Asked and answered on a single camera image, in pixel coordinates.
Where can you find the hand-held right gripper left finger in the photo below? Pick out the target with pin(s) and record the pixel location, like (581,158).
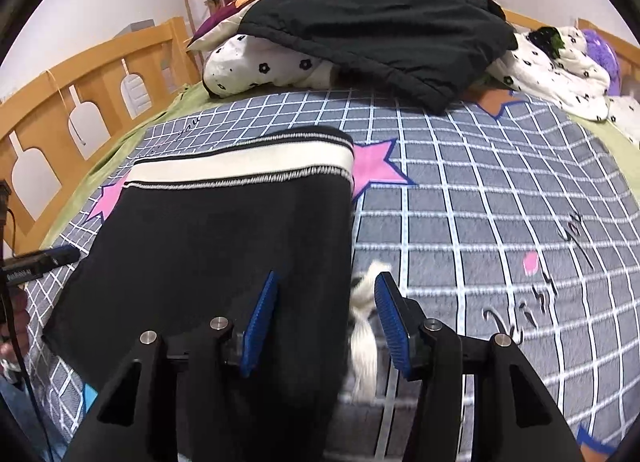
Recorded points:
(260,322)

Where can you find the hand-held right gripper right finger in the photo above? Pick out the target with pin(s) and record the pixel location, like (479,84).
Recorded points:
(392,327)

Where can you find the black pants with white waistband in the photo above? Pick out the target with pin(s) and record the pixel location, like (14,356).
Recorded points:
(200,252)

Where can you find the person's left hand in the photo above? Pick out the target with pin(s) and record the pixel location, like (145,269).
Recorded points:
(15,337)

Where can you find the grey grid star-print bedsheet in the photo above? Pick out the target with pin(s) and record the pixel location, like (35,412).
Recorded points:
(475,192)

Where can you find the grey box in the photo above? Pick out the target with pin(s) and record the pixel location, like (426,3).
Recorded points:
(137,26)

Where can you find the wooden rack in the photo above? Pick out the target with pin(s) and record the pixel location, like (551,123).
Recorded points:
(189,7)

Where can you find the white flower-print quilt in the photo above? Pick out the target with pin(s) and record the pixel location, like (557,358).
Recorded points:
(550,72)

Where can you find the purple and orange patterned pillow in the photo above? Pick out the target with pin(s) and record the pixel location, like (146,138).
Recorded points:
(220,24)

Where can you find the black padded jacket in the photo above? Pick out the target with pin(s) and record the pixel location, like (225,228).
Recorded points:
(380,27)

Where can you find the purple plush toy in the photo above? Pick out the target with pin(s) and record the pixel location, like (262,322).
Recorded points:
(602,54)

